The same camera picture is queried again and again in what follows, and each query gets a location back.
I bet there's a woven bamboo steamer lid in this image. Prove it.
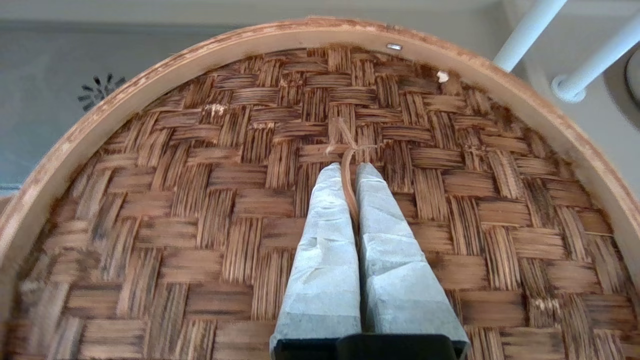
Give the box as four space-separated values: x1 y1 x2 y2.
0 16 640 360

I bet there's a steel panel with vent holes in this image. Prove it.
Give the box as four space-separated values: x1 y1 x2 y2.
0 22 301 187

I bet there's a round steel recessed dish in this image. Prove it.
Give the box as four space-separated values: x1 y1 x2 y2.
625 59 640 107

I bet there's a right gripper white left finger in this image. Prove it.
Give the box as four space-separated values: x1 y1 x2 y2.
269 162 362 351

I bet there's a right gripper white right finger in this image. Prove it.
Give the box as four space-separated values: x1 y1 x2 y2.
354 162 471 346

